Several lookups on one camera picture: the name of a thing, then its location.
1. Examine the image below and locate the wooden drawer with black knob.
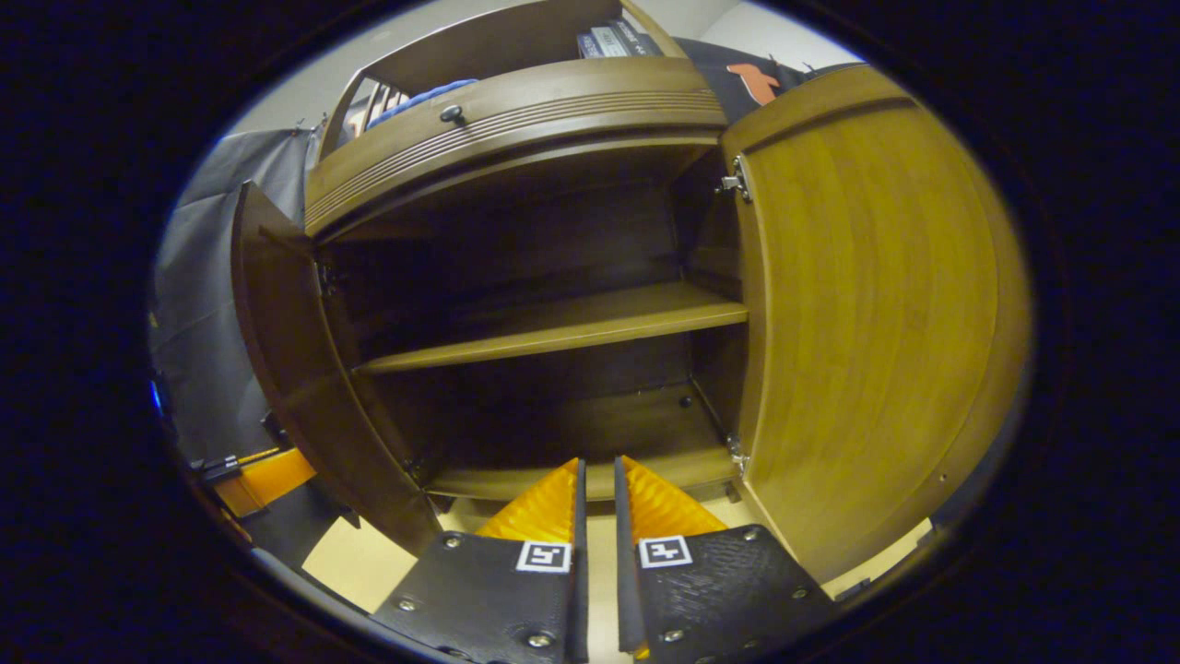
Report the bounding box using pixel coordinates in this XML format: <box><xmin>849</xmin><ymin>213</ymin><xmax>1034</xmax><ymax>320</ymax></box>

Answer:
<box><xmin>304</xmin><ymin>57</ymin><xmax>730</xmax><ymax>237</ymax></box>

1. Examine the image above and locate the wooden shoe cabinet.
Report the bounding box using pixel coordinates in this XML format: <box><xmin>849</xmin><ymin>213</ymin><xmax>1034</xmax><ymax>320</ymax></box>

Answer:
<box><xmin>304</xmin><ymin>0</ymin><xmax>752</xmax><ymax>505</ymax></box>

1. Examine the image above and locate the blue folded towel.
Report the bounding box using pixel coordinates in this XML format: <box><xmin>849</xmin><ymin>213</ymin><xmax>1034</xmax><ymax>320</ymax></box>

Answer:
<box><xmin>367</xmin><ymin>78</ymin><xmax>480</xmax><ymax>130</ymax></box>

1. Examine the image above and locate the black book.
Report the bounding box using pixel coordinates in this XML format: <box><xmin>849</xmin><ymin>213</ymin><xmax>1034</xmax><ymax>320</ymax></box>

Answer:
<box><xmin>612</xmin><ymin>18</ymin><xmax>663</xmax><ymax>57</ymax></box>

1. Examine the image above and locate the wooden cabinet door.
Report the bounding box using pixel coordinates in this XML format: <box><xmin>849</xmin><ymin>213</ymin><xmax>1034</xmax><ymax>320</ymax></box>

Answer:
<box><xmin>721</xmin><ymin>65</ymin><xmax>1033</xmax><ymax>587</ymax></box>
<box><xmin>230</xmin><ymin>180</ymin><xmax>444</xmax><ymax>556</ymax></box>

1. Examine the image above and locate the wooden inner cabinet shelf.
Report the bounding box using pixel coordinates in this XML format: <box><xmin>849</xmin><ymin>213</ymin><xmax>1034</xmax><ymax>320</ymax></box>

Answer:
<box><xmin>355</xmin><ymin>281</ymin><xmax>749</xmax><ymax>375</ymax></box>

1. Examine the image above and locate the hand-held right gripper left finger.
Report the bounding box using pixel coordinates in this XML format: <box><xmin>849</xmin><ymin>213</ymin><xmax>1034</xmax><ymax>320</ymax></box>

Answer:
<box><xmin>372</xmin><ymin>456</ymin><xmax>591</xmax><ymax>664</ymax></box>

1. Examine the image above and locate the black backdrop cloth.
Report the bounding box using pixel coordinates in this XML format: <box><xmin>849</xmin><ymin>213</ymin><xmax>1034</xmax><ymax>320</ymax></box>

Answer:
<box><xmin>150</xmin><ymin>37</ymin><xmax>1029</xmax><ymax>554</ymax></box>

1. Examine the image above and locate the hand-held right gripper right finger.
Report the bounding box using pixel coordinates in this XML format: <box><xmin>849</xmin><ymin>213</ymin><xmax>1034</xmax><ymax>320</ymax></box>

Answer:
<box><xmin>613</xmin><ymin>455</ymin><xmax>842</xmax><ymax>664</ymax></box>

